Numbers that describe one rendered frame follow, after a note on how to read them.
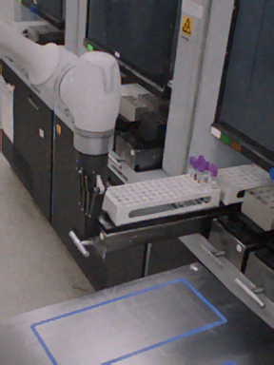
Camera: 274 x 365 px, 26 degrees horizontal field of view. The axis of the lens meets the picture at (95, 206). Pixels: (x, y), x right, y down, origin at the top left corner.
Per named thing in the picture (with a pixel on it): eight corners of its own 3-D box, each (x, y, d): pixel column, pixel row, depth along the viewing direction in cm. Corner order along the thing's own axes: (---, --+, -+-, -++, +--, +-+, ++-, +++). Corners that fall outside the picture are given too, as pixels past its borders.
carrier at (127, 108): (139, 124, 194) (141, 106, 191) (134, 124, 193) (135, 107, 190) (124, 111, 203) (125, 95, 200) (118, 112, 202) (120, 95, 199)
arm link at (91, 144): (104, 115, 133) (103, 139, 136) (68, 119, 130) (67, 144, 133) (122, 130, 126) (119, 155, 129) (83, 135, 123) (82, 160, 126)
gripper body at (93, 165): (116, 154, 129) (112, 190, 134) (100, 139, 136) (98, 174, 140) (85, 158, 126) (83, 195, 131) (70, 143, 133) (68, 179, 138)
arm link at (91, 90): (127, 129, 127) (98, 109, 136) (134, 59, 119) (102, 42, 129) (84, 137, 122) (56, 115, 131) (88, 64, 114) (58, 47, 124)
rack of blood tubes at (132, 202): (198, 192, 158) (201, 171, 155) (219, 210, 150) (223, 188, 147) (99, 210, 147) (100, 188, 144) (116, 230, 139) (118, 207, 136)
